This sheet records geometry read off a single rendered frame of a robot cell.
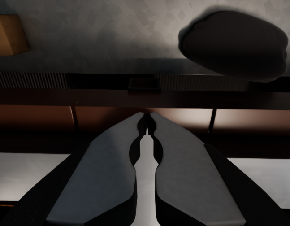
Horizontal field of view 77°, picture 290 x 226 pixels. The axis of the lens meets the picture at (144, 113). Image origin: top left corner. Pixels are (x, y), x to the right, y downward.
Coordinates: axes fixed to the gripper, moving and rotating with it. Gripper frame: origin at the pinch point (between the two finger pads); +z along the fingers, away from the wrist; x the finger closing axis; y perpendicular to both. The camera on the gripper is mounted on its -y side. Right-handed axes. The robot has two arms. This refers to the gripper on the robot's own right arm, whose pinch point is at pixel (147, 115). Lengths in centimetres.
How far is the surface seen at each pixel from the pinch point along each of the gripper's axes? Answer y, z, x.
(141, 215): 20.1, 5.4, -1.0
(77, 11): -6.8, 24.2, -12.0
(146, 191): 14.7, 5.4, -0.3
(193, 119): 5.9, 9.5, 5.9
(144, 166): 10.1, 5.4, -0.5
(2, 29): -4.5, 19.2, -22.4
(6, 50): -1.4, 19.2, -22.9
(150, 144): 6.7, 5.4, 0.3
